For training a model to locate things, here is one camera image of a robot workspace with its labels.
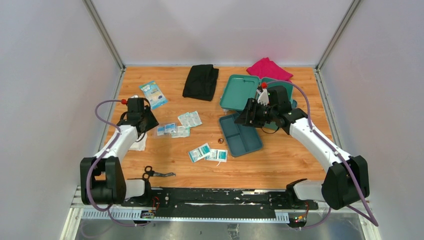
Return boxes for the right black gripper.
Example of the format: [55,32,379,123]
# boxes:
[234,98,278,129]

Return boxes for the clear bag teal strip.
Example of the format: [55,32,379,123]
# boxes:
[153,122,177,137]

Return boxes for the teal medicine box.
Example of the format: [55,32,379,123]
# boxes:
[219,74,294,133]

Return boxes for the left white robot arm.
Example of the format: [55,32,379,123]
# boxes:
[79,97,159,209]

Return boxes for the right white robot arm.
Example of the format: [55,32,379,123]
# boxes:
[234,86,370,210]

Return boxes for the light blue mask packet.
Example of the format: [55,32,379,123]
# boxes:
[139,81,168,110]

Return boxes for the white gauze pad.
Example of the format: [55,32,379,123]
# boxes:
[129,133,148,151]

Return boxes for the bandage strips pack lower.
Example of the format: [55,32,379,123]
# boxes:
[171,126,190,138]

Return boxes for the dark teal divided tray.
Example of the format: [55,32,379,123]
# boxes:
[218,112,263,158]

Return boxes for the pink folded cloth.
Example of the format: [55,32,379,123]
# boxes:
[246,57,294,82]

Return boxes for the black folded cloth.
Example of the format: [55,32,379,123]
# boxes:
[182,64,219,102]

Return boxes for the teal white sachet right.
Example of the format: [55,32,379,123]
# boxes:
[205,149,228,163]

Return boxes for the teal white sachet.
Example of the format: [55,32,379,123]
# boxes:
[188,143,211,163]
[205,149,228,163]

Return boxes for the teal white sachet left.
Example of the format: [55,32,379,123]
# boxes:
[188,143,211,163]

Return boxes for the black handled scissors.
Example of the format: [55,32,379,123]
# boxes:
[142,165,176,180]

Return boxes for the black metal base rail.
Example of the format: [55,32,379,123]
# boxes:
[67,185,374,229]

